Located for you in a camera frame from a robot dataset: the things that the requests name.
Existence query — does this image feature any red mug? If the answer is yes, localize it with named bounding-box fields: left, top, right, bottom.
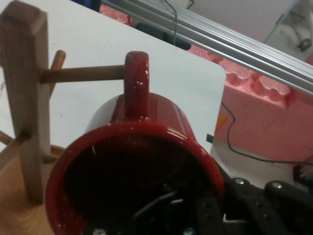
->
left=45, top=50, right=225, bottom=235

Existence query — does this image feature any aluminium side frame rail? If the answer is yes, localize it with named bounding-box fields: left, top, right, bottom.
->
left=101, top=0, right=313, bottom=97

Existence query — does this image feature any thin black hanging cable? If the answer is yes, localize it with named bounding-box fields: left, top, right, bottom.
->
left=163, top=0, right=196, bottom=46

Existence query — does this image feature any wooden mug tree stand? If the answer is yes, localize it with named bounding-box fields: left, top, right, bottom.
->
left=0, top=1, right=127, bottom=235

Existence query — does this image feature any white background equipment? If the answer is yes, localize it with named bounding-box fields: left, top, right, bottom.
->
left=265, top=0, right=313, bottom=62

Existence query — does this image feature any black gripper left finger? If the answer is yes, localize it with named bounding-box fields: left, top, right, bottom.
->
left=132, top=190, right=186, bottom=235

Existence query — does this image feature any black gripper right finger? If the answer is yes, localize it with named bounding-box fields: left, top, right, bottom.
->
left=195, top=177, right=313, bottom=235

